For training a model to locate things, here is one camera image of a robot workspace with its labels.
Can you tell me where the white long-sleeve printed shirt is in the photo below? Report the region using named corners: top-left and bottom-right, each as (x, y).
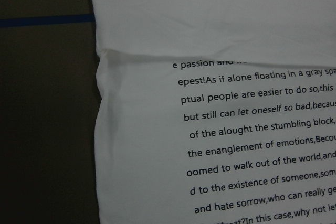
top-left (92, 0), bottom-right (335, 223)

